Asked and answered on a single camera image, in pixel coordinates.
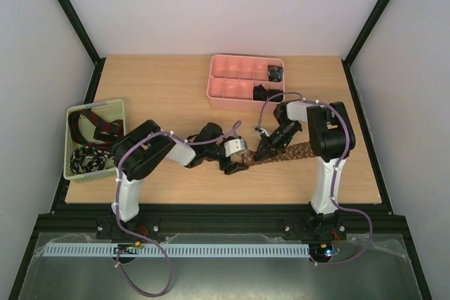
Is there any brown floral tie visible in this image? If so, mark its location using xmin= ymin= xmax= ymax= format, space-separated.
xmin=241 ymin=142 xmax=316 ymax=167

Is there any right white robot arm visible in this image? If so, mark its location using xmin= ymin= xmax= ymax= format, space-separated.
xmin=254 ymin=99 xmax=356 ymax=239

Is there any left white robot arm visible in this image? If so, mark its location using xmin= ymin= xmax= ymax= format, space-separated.
xmin=111 ymin=119 xmax=248 ymax=241

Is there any rolled black tie right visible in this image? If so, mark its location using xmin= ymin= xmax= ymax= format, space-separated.
xmin=267 ymin=89 xmax=284 ymax=102

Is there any rolled black tie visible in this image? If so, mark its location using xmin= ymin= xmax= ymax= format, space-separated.
xmin=252 ymin=84 xmax=269 ymax=101
xmin=267 ymin=89 xmax=284 ymax=102

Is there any rolled black tie left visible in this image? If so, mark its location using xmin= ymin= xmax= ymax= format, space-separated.
xmin=252 ymin=84 xmax=269 ymax=101

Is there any rolled blue patterned tie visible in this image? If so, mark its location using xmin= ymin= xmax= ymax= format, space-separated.
xmin=267 ymin=65 xmax=284 ymax=82

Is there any pink compartment organizer box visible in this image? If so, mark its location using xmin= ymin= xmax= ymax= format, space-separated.
xmin=207 ymin=54 xmax=285 ymax=111

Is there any red black striped tie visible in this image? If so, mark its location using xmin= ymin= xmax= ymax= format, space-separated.
xmin=67 ymin=109 xmax=124 ymax=149

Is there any green perforated basket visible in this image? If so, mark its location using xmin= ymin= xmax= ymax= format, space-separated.
xmin=63 ymin=99 xmax=127 ymax=183

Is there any black white patterned tie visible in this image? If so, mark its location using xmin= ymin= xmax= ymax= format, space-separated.
xmin=70 ymin=146 xmax=109 ymax=174

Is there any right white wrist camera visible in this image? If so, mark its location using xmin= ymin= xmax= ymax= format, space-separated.
xmin=255 ymin=127 xmax=271 ymax=138

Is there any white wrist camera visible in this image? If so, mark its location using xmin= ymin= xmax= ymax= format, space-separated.
xmin=255 ymin=127 xmax=271 ymax=138
xmin=224 ymin=138 xmax=248 ymax=157

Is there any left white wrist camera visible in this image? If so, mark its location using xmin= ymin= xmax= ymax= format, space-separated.
xmin=224 ymin=138 xmax=248 ymax=157

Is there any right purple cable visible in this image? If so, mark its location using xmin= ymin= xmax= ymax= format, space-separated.
xmin=256 ymin=91 xmax=373 ymax=267

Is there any purple cable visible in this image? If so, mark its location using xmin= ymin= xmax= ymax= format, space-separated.
xmin=115 ymin=120 xmax=243 ymax=296
xmin=256 ymin=91 xmax=373 ymax=267

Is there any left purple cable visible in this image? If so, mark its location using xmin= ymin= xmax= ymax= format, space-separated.
xmin=115 ymin=120 xmax=243 ymax=296

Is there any black aluminium frame rail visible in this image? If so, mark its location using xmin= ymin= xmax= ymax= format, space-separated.
xmin=32 ymin=204 xmax=410 ymax=241

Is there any light blue cable duct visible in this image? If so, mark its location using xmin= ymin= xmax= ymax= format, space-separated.
xmin=43 ymin=243 xmax=310 ymax=259

